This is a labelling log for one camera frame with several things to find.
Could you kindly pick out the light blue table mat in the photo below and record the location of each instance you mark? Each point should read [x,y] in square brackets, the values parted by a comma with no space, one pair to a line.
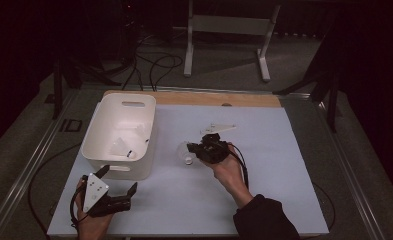
[184,206]

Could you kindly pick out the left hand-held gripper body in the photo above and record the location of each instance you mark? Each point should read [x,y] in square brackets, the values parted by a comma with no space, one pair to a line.
[95,191]

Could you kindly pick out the person's right hand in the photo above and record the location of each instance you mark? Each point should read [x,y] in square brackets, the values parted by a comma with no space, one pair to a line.
[227,173]

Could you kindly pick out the wooden table board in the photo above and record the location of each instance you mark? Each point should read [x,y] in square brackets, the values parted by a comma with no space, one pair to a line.
[190,99]

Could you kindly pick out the black tripod stand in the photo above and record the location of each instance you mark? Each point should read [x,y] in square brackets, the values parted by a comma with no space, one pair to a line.
[58,93]
[332,106]

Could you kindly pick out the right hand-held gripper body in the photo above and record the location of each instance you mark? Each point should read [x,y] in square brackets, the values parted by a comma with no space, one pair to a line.
[215,150]

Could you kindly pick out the person's left hand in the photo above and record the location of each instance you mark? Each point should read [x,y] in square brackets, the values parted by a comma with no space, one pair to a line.
[90,228]

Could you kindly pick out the white shuttlecock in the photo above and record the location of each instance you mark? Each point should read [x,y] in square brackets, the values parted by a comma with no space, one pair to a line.
[119,148]
[183,154]
[142,131]

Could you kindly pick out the white plastic bin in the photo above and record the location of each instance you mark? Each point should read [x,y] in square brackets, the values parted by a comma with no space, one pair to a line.
[117,113]

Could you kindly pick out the white metal stand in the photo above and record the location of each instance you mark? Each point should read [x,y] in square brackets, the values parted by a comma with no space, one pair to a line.
[230,25]

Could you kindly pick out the aluminium floor rail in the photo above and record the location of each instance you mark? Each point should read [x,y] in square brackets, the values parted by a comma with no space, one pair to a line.
[27,173]
[350,173]

